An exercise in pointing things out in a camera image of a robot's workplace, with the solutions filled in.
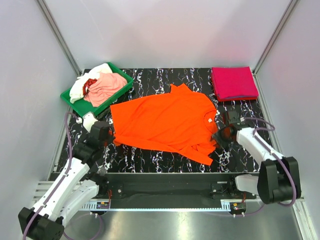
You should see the aluminium corner post left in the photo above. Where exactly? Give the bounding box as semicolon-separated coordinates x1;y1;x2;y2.
35;0;82;76

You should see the aluminium corner post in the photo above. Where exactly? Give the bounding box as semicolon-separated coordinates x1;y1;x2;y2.
35;0;82;76
252;0;301;76

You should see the folded magenta t-shirt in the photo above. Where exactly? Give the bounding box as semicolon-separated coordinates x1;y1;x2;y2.
211;66;259;102

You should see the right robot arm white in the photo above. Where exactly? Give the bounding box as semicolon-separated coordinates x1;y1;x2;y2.
211;111;302;207

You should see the folded red t-shirt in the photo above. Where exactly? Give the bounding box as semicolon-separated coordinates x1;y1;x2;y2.
212;75;259;102

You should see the white t-shirt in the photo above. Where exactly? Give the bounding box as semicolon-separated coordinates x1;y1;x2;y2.
69;63;113;104

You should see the pink t-shirt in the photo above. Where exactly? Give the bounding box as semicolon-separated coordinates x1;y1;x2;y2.
84;73;128;107

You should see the aluminium front rail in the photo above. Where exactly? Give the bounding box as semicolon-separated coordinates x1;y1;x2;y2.
33;181;307;212

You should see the red black patterned t-shirt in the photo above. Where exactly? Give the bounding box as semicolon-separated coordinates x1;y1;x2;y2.
82;78;98;96

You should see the aluminium corner post right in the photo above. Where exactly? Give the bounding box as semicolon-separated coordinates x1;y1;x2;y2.
252;0;301;76

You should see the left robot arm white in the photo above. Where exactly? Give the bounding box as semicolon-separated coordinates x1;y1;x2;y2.
18;112;115;240

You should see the folded blue t-shirt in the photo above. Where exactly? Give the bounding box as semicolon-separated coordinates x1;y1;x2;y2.
216;94;258;102

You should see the green plastic tray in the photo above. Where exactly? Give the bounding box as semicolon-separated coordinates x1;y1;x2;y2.
60;62;134;117

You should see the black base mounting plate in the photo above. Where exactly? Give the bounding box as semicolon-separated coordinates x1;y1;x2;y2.
103;173;251;199

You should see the orange t-shirt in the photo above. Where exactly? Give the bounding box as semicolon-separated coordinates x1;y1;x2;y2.
110;84;218;166

